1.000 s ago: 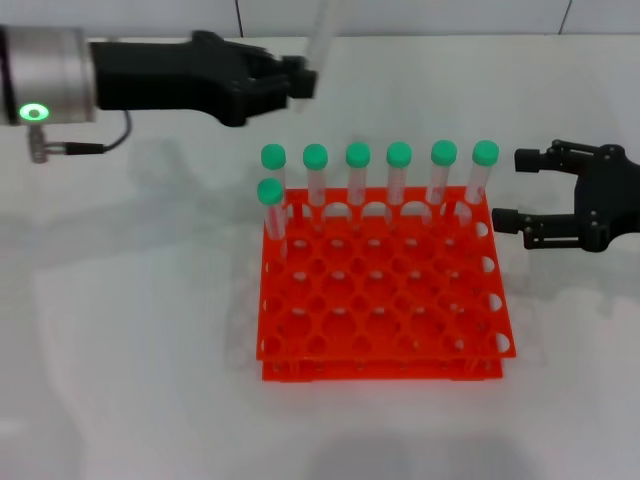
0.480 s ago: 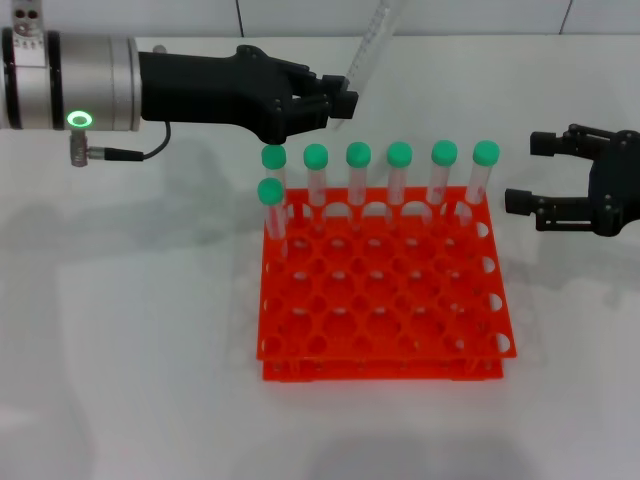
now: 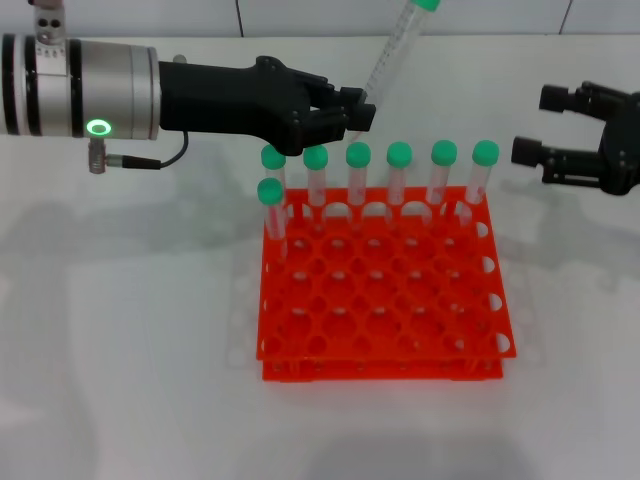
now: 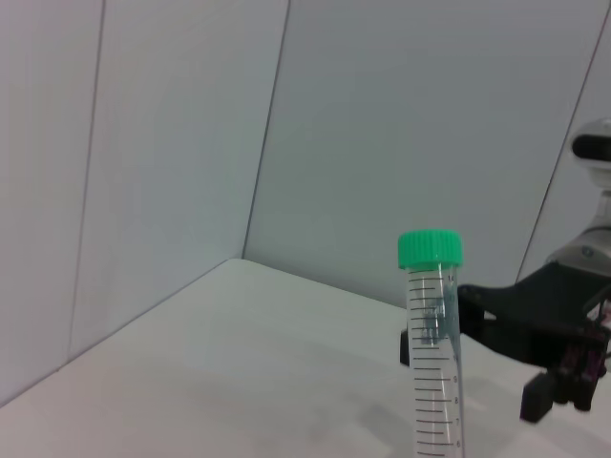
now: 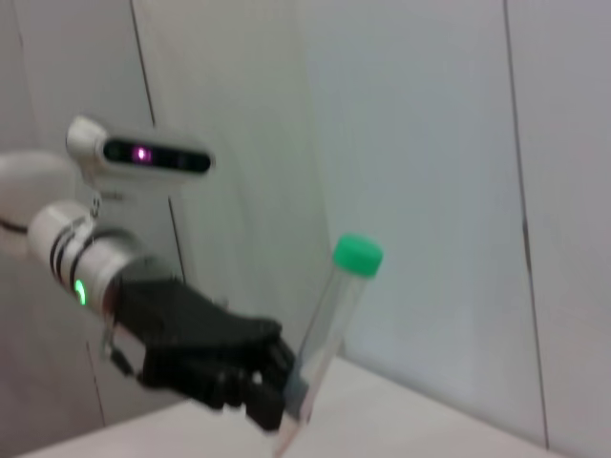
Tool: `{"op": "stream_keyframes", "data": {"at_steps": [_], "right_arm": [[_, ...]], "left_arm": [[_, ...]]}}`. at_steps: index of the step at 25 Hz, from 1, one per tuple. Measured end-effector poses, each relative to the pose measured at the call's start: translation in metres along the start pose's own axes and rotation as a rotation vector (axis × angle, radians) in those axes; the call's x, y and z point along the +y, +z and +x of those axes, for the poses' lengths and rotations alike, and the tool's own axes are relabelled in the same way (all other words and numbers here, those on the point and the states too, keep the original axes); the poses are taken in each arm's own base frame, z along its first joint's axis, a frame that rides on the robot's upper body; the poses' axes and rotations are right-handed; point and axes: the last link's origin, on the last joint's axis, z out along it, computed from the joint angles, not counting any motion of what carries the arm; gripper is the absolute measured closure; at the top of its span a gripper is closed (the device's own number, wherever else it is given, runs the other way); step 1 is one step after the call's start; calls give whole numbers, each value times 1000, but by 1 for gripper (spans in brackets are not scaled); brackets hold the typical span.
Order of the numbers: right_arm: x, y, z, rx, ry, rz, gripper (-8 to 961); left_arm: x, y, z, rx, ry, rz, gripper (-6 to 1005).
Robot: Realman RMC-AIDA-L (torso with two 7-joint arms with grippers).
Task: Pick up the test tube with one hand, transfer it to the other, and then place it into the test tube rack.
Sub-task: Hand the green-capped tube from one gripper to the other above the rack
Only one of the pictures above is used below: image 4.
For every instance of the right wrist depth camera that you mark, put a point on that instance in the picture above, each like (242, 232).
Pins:
(592, 148)

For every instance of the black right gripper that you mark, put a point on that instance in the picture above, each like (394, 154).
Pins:
(534, 315)

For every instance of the green capped clear test tube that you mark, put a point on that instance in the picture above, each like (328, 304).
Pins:
(429, 248)

